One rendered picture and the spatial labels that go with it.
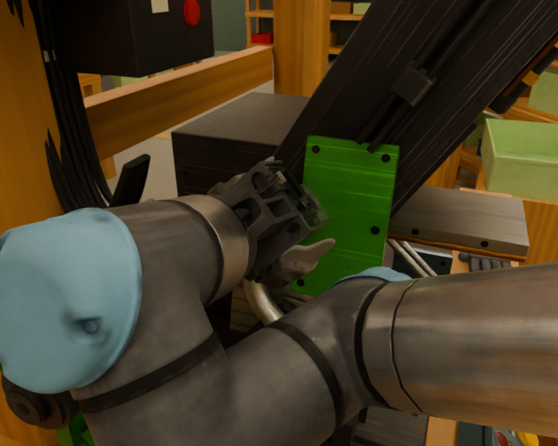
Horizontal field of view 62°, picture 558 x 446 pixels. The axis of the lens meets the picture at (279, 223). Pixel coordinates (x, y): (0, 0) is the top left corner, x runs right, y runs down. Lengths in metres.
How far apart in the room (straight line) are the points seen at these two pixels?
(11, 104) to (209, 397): 0.42
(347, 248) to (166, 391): 0.41
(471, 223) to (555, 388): 0.54
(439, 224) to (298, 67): 0.78
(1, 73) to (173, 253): 0.36
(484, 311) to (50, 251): 0.18
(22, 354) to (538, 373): 0.21
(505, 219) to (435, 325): 0.54
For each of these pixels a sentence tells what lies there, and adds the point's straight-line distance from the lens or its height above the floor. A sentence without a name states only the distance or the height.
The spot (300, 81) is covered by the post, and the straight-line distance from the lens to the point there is 1.38.
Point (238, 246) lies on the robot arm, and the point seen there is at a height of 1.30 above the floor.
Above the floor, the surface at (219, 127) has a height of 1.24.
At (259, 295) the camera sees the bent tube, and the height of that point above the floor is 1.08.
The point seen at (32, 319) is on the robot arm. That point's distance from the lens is 0.22.
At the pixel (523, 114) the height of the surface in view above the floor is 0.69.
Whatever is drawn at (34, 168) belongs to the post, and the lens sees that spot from 0.60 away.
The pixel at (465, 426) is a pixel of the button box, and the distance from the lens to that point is 0.72.
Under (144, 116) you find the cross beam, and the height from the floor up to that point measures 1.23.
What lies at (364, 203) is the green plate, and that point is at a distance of 0.58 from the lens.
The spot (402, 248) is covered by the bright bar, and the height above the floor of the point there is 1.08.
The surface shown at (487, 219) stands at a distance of 0.76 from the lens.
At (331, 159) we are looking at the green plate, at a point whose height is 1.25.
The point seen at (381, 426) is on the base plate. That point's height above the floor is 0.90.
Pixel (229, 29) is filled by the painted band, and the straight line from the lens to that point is 10.82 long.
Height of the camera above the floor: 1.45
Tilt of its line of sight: 28 degrees down
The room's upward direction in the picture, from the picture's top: straight up
